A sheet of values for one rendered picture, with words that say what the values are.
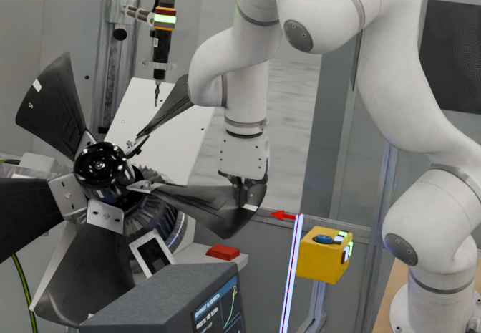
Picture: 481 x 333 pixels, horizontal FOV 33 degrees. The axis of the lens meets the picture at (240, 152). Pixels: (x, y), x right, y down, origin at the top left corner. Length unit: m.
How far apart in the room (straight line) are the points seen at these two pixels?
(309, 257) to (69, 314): 0.59
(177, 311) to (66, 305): 0.76
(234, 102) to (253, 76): 0.06
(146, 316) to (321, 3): 0.48
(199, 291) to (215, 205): 0.70
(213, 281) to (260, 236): 1.45
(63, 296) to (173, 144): 0.59
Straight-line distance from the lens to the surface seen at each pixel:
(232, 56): 1.46
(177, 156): 2.10
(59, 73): 2.01
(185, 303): 0.98
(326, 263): 1.95
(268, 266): 2.52
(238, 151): 1.64
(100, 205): 1.81
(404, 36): 1.23
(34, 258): 2.86
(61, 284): 1.71
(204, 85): 1.52
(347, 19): 1.15
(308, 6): 1.14
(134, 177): 1.84
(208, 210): 1.70
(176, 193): 1.76
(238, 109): 1.58
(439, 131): 1.28
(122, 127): 2.19
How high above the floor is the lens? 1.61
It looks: 11 degrees down
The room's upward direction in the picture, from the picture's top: 7 degrees clockwise
